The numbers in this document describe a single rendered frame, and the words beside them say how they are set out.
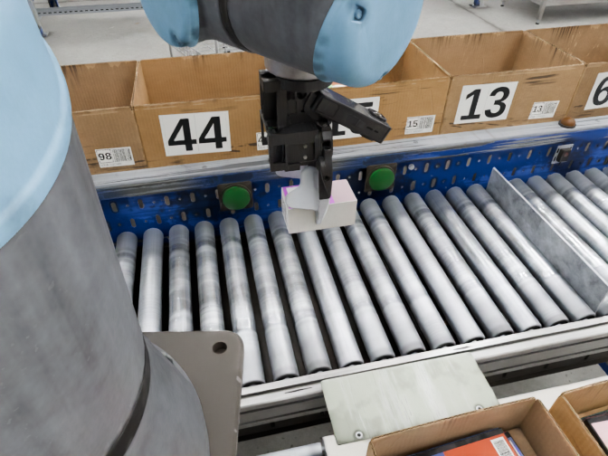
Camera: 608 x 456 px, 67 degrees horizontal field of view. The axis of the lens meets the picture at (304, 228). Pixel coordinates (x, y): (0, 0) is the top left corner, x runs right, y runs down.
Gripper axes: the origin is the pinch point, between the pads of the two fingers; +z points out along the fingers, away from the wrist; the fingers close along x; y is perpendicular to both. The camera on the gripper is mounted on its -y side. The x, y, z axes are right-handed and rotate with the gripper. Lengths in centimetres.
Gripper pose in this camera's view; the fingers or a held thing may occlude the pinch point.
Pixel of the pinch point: (317, 202)
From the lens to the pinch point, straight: 67.0
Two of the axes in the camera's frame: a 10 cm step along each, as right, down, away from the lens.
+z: 0.0, 7.6, 6.5
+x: 2.2, 6.4, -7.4
